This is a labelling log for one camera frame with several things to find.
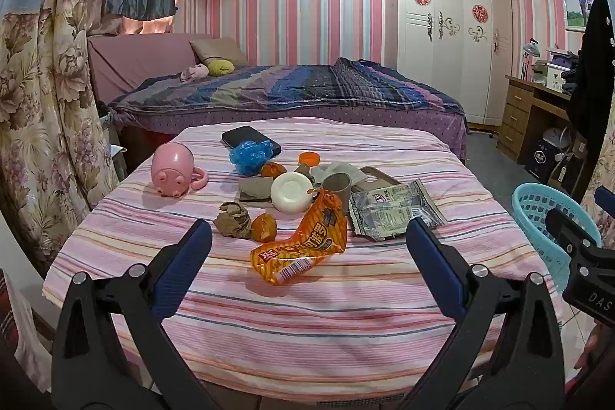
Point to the brown paper sheet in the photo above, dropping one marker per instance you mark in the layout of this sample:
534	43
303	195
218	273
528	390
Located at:
253	189

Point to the silver foil wrapper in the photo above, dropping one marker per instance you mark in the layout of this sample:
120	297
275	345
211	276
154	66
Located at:
391	210

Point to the orange peel piece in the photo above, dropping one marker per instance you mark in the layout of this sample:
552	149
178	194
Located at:
264	227
271	170

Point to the cardboard tube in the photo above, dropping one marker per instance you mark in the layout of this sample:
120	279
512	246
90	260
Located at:
336	185

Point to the blue plastic basket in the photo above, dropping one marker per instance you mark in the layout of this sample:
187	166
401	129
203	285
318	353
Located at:
533	218

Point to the white round lid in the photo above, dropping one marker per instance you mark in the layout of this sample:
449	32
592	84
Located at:
290	193

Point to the orange snack wrapper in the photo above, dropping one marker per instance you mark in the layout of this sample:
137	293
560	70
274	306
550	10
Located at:
307	242

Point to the person's right hand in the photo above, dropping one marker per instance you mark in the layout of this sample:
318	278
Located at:
588	350

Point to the brown paper ball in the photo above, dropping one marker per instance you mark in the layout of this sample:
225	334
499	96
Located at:
233	220

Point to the yellow plush toy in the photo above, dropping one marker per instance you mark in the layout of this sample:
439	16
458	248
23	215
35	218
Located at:
220	67

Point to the desk lamp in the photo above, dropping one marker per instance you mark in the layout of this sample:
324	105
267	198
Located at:
532	49

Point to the small framed photo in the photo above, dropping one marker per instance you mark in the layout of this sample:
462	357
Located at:
574	6

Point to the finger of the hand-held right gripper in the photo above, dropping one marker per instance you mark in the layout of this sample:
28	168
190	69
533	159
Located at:
606	201
571	232

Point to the pink plush toy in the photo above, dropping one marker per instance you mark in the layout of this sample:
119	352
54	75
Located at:
193	73

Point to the blue plastic bag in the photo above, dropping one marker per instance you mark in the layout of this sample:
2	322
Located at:
247	155

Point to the floral curtain with blue top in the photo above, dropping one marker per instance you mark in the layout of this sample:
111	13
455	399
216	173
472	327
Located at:
43	102
600	170

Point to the wooden desk with drawers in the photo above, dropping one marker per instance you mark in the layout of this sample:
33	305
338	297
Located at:
516	112

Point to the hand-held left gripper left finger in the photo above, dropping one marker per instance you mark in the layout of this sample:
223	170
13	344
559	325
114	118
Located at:
190	256

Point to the brown phone case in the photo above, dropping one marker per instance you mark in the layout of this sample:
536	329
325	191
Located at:
379	177

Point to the white wardrobe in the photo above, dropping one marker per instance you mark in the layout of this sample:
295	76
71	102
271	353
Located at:
447	69

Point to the purple box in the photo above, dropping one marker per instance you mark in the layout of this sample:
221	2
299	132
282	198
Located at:
564	60

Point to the white tissue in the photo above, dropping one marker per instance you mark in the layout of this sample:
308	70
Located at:
343	170

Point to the pink striped table cloth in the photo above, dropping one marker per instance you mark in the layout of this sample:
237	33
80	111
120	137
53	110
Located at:
288	342

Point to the striped purple quilt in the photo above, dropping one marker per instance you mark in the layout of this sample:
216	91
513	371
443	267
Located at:
298	88

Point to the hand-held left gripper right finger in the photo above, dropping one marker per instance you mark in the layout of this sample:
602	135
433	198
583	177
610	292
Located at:
435	266

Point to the black hanging coat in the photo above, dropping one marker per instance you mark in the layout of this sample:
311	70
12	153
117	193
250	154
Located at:
596	69

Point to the white fan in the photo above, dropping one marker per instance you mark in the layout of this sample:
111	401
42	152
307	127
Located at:
557	138

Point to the orange bottle cap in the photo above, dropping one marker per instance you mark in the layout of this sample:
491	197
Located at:
310	159

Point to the white box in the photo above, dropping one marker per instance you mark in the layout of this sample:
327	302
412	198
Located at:
556	78

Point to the beige pillow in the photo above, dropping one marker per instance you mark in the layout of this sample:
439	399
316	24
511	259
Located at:
216	49

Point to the black paper bag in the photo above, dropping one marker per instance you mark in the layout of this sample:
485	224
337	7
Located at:
540	160

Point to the pink pig cup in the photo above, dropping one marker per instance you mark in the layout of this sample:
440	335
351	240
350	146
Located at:
170	167

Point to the brown cardboard box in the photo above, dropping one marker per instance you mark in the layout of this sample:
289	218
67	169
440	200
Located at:
557	174

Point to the bed with pink headboard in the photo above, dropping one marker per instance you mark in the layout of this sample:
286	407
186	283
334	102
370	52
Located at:
129	59

